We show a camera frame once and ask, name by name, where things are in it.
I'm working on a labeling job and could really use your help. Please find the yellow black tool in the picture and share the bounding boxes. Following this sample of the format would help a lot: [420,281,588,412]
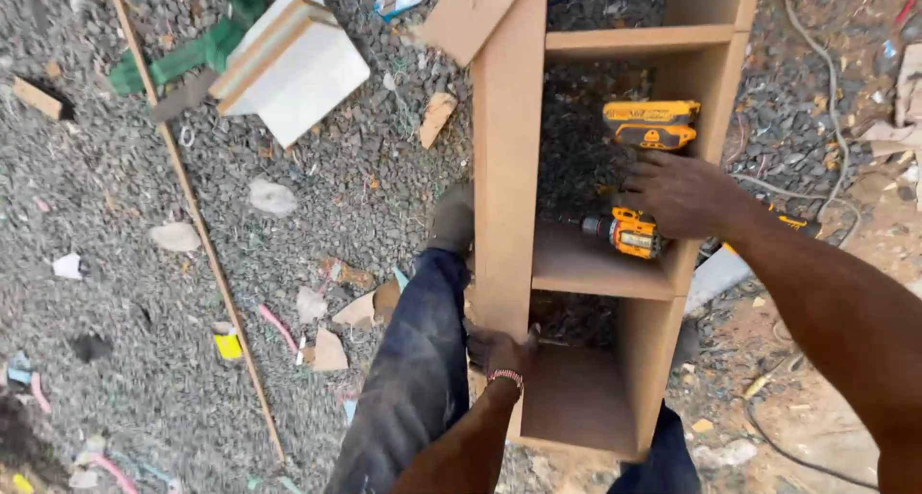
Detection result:
[722,205,824,256]

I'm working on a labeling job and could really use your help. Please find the pale wood scrap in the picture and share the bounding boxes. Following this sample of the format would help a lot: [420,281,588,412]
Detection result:
[419,92,459,150]

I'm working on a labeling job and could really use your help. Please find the small wooden block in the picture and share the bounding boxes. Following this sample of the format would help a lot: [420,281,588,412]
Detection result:
[12,76,67,121]

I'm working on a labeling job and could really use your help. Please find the person's dark trousers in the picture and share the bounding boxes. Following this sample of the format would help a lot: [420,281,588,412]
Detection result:
[324,248,701,494]

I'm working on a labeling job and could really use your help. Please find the small white paper scrap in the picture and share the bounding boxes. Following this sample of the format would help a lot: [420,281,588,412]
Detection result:
[52,253,89,281]

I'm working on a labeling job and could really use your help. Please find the yellow packet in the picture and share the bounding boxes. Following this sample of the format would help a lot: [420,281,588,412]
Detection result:
[212,321,245,361]

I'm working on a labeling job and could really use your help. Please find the grey white board piece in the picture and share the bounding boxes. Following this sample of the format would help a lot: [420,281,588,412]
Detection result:
[683,248,755,315]

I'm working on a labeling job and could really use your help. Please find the pink plastic strip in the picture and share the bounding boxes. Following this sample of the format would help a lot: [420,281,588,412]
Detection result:
[258,304,299,354]

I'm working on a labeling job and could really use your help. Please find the person's right hand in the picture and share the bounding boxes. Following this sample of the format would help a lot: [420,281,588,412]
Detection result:
[621,150,747,241]

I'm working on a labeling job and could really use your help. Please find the black cable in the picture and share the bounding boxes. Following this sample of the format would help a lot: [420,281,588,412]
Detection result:
[742,397,881,492]

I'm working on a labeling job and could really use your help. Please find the long thin wooden strip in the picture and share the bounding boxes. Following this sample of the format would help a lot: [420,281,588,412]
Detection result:
[104,0,287,464]

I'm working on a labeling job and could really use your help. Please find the green cloth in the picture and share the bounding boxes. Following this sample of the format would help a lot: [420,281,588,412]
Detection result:
[108,0,269,96]

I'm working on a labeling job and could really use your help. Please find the brown board panel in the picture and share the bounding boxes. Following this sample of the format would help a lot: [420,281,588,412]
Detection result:
[421,0,535,67]

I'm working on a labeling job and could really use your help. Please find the torn cardboard pieces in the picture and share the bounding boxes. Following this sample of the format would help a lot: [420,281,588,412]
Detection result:
[859,43,922,210]

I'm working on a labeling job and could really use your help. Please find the red beaded bracelet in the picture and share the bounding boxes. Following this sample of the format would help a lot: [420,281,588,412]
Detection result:
[486,368,525,396]

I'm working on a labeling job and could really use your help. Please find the stack of white boards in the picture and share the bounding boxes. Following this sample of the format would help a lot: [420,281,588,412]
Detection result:
[209,0,372,149]

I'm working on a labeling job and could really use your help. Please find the brown wooden shelf unit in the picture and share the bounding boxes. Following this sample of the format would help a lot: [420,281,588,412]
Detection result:
[468,0,764,460]

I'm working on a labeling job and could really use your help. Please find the person's left hand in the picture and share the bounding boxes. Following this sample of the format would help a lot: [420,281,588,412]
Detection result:
[463,320,542,390]

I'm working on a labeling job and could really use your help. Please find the beige paper scrap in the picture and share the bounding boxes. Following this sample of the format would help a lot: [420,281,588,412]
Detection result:
[148,222,202,253]

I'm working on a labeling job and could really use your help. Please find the grey cable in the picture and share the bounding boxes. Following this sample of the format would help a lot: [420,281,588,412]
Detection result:
[731,0,863,225]

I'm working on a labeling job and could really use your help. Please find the person's grey shoe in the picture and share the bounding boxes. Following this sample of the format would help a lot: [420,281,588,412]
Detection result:
[426,184,475,257]

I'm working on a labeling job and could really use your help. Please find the yellow cordless drill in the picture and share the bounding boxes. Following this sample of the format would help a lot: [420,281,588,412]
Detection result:
[562,99,703,261]

